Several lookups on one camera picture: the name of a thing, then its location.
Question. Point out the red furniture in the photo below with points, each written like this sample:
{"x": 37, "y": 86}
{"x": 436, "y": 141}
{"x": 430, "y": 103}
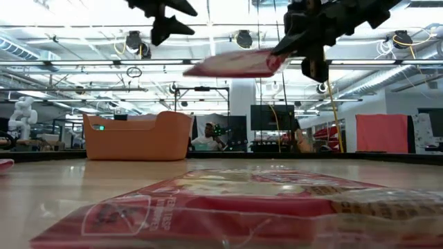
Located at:
{"x": 327, "y": 134}

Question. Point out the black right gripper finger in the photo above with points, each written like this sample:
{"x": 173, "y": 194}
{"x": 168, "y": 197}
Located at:
{"x": 294, "y": 53}
{"x": 294, "y": 43}

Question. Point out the grey backdrop cloth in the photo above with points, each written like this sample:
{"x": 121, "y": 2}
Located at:
{"x": 218, "y": 118}

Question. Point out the black background rig frame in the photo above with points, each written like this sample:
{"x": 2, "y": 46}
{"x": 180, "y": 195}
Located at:
{"x": 202, "y": 89}

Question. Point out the black background robot arm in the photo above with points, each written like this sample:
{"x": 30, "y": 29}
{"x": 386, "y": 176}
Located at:
{"x": 223, "y": 133}

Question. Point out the black cart with red items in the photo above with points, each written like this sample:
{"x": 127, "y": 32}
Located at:
{"x": 273, "y": 145}

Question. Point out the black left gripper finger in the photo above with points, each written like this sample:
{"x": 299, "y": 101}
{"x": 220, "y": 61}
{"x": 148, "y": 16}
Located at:
{"x": 181, "y": 7}
{"x": 166, "y": 29}

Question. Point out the black aluminium table frame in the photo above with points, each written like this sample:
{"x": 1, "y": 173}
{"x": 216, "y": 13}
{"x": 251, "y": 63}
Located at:
{"x": 398, "y": 157}

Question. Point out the silver ventilation duct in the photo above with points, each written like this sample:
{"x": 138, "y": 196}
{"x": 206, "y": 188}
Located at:
{"x": 391, "y": 74}
{"x": 20, "y": 48}

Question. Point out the red popcorn bag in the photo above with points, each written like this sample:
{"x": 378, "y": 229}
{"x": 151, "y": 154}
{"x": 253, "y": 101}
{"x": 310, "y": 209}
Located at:
{"x": 5, "y": 166}
{"x": 235, "y": 65}
{"x": 207, "y": 214}

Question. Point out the orange plastic basket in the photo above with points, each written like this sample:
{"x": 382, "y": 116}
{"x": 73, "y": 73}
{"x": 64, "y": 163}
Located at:
{"x": 138, "y": 141}

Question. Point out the white floral cloth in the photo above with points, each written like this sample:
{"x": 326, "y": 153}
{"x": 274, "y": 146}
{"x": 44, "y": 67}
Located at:
{"x": 420, "y": 135}

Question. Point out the person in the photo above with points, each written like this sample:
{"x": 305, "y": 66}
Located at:
{"x": 304, "y": 141}
{"x": 209, "y": 136}

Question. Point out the small black ceiling reel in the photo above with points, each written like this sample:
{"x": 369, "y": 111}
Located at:
{"x": 173, "y": 87}
{"x": 322, "y": 89}

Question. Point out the black backdrop board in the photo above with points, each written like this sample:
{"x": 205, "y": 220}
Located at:
{"x": 239, "y": 138}

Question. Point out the dark screen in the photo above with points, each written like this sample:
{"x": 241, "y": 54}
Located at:
{"x": 435, "y": 121}

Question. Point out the white robot figure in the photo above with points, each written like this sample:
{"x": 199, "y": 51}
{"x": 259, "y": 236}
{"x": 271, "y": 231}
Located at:
{"x": 22, "y": 117}

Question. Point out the teal box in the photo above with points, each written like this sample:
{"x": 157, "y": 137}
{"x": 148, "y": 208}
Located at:
{"x": 200, "y": 147}

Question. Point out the red cloth panel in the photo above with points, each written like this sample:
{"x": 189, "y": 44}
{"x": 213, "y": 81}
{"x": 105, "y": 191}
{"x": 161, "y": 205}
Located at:
{"x": 380, "y": 135}

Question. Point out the black monitor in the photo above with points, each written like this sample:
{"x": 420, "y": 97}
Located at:
{"x": 264, "y": 117}

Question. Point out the white building column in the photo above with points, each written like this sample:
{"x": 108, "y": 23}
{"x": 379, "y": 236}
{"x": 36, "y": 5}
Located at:
{"x": 242, "y": 93}

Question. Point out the long ceiling light bar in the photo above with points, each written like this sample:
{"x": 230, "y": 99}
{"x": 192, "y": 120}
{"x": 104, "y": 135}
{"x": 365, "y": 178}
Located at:
{"x": 207, "y": 100}
{"x": 104, "y": 62}

